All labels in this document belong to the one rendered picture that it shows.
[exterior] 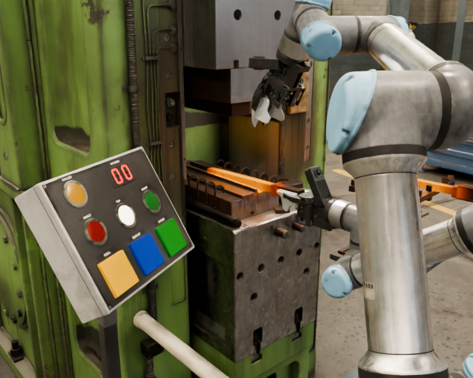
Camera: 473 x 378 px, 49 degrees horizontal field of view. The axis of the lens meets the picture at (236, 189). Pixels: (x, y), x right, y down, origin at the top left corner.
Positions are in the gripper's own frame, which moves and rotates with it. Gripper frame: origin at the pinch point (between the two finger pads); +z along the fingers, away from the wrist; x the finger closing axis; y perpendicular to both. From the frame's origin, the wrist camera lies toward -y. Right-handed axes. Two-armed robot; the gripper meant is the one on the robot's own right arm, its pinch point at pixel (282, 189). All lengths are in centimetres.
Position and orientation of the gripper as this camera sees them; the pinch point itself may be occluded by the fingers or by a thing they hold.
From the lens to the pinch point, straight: 153.3
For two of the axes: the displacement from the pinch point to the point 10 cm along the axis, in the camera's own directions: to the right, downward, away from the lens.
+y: 0.2, 9.6, 3.0
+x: 7.6, -2.0, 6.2
